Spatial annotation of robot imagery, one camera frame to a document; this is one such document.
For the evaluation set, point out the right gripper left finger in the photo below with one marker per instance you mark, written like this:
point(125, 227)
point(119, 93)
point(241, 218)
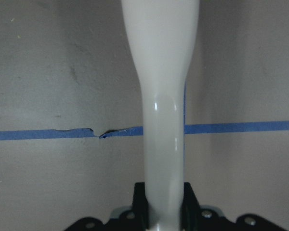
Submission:
point(140, 206)

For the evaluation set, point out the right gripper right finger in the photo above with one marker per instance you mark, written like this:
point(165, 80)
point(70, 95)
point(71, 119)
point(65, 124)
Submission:
point(190, 209)

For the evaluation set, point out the beige hand brush black bristles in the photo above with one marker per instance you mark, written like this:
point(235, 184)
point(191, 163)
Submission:
point(161, 36)

